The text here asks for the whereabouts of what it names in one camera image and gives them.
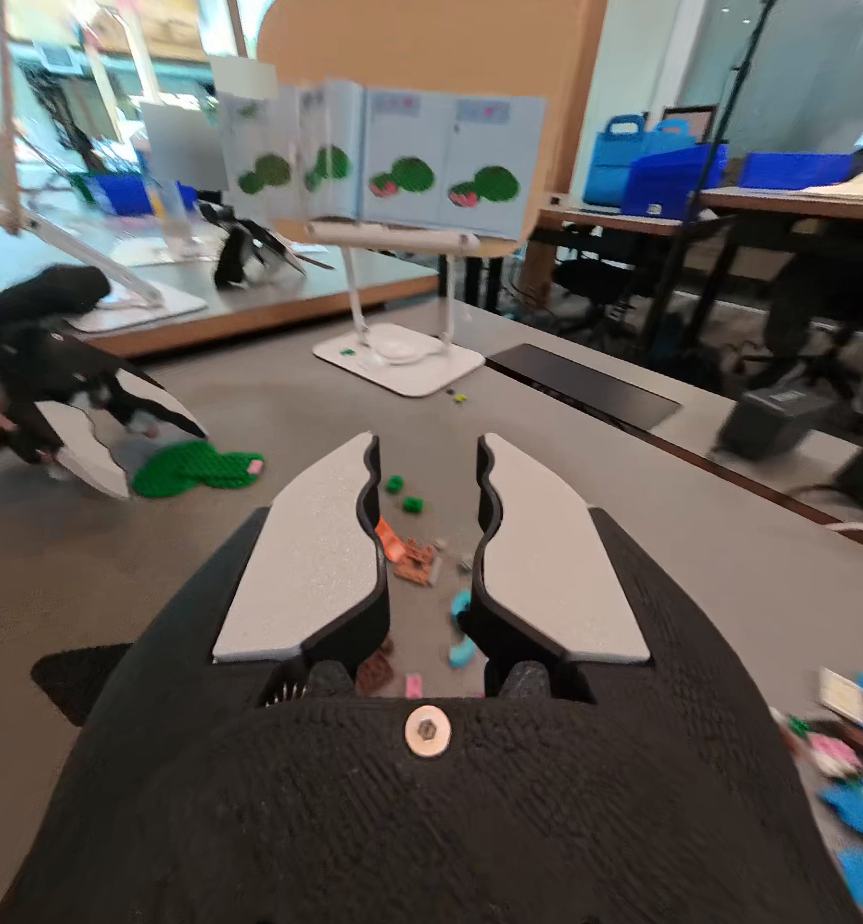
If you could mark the green square lego brick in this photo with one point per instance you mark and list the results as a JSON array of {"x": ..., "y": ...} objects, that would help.
[
  {"x": 394, "y": 483},
  {"x": 413, "y": 505}
]

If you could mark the brown lego brick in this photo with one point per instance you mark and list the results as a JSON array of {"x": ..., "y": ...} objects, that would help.
[{"x": 375, "y": 668}]

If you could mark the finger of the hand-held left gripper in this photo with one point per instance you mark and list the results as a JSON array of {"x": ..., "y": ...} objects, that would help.
[
  {"x": 85, "y": 455},
  {"x": 161, "y": 404}
]

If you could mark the idle hand-held gripper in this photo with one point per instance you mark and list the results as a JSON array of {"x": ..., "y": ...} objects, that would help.
[{"x": 251, "y": 249}]

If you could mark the pink lego brick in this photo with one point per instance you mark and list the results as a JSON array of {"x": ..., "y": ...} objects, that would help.
[{"x": 413, "y": 686}]

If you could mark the lego instruction booklet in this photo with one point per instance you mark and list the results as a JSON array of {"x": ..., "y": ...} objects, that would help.
[{"x": 402, "y": 159}]

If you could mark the pile of lego bricks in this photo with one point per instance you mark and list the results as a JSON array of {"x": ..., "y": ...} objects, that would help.
[{"x": 850, "y": 779}]

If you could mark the green lego plate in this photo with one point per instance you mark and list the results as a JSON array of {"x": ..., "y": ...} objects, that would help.
[{"x": 186, "y": 469}]

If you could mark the light blue curved brick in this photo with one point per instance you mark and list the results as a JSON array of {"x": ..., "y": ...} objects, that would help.
[{"x": 462, "y": 650}]

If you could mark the dark power station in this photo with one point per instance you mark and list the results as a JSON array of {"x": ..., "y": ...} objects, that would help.
[{"x": 785, "y": 426}]

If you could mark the blue storage bin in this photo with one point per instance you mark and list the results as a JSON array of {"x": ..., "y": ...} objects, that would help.
[
  {"x": 128, "y": 195},
  {"x": 792, "y": 172}
]

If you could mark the orange brick separator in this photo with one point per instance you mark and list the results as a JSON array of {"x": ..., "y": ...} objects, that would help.
[{"x": 389, "y": 541}]

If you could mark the blue tote bag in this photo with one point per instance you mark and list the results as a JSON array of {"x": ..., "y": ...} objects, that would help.
[{"x": 633, "y": 166}]

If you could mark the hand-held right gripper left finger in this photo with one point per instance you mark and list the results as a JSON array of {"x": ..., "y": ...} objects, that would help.
[{"x": 309, "y": 548}]

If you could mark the wooden table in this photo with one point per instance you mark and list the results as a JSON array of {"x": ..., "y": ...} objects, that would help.
[
  {"x": 763, "y": 206},
  {"x": 294, "y": 296}
]

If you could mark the grey lego bar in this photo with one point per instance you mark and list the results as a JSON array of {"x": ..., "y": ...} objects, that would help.
[{"x": 466, "y": 563}]

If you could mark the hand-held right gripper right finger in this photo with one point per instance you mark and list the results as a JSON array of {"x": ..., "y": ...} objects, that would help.
[{"x": 554, "y": 548}]

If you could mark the black tripod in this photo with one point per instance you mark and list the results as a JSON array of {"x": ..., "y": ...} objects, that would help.
[{"x": 706, "y": 180}]

